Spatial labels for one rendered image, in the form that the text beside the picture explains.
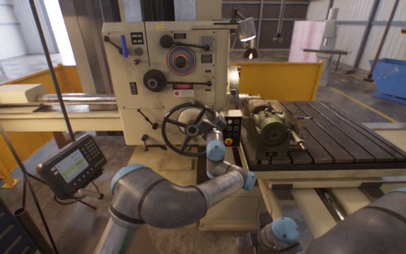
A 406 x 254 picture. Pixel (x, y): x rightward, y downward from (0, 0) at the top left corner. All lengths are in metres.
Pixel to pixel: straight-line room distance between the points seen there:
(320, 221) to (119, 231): 1.36
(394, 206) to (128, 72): 1.32
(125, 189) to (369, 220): 0.50
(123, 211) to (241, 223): 1.83
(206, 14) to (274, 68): 2.33
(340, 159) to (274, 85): 2.56
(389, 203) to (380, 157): 1.54
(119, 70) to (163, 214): 1.07
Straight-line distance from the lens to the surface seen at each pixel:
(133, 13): 2.01
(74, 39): 2.26
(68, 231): 2.68
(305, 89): 4.34
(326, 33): 7.23
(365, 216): 0.41
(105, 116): 1.87
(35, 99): 2.26
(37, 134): 4.03
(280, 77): 4.08
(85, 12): 2.18
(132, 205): 0.55
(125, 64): 1.38
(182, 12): 1.93
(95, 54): 2.19
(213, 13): 1.93
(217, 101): 1.37
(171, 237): 2.27
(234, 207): 2.08
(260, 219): 0.89
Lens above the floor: 1.90
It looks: 28 degrees down
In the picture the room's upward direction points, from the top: straight up
